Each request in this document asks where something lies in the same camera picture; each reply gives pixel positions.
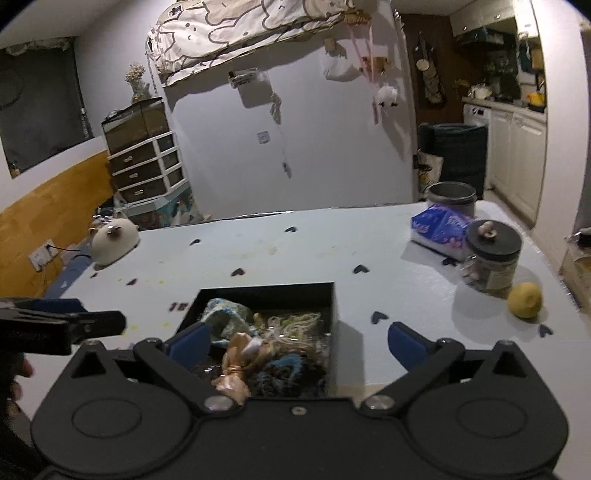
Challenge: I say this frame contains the blue white knitted pouch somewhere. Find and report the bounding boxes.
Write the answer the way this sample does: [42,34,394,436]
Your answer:
[200,298,256,341]

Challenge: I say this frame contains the peach satin bow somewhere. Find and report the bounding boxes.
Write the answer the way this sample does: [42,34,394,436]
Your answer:
[211,332,276,405]

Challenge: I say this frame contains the dark blue crochet scrunchie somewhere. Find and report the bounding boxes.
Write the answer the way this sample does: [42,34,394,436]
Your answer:
[252,353,328,399]

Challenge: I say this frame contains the black storage box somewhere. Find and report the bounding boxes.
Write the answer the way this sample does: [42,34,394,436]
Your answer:
[176,283,337,397]

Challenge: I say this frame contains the bagged cream hair ties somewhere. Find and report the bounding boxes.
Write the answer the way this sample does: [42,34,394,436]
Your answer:
[253,311,332,356]

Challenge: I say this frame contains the person's left hand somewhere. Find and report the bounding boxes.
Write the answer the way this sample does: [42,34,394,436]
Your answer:
[0,350,34,408]

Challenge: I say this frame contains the navy triangle-pattern cushion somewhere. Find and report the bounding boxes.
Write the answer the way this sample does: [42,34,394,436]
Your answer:
[43,254,92,299]

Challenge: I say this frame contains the cream cat-shaped ceramic pot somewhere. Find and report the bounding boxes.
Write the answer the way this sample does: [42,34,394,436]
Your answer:
[89,217,140,268]

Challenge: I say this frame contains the yellow lemon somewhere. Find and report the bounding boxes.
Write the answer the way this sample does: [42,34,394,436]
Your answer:
[507,282,543,320]

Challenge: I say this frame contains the blue tissue pack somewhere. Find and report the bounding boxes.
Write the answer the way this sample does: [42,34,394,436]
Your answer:
[411,204,473,262]

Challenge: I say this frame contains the glass jar black lid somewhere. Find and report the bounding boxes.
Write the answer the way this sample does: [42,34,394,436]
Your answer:
[463,220,523,295]

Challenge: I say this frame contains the round metal tin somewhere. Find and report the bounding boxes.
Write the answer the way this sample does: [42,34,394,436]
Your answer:
[426,181,477,217]

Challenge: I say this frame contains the white drawer cabinet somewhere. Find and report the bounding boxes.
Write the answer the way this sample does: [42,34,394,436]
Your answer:
[108,131,188,204]

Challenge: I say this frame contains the glass fish tank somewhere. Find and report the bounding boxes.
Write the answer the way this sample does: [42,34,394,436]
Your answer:
[101,97,170,155]

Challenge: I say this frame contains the black trash bin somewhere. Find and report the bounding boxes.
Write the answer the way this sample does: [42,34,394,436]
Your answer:
[418,123,488,200]

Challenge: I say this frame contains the dried flower vase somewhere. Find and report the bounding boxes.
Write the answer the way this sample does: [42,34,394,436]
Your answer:
[125,63,151,104]

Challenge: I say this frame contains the white washing machine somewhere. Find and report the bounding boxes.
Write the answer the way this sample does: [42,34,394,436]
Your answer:
[463,103,492,127]

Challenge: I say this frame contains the white plush sheep toy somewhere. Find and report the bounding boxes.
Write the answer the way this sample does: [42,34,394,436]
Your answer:
[376,84,399,108]

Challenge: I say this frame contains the patterned hanging blanket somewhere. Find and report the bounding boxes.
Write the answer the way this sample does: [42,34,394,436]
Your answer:
[145,0,368,87]

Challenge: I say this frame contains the wall power socket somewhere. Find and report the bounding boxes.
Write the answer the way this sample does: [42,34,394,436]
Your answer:
[28,239,60,272]

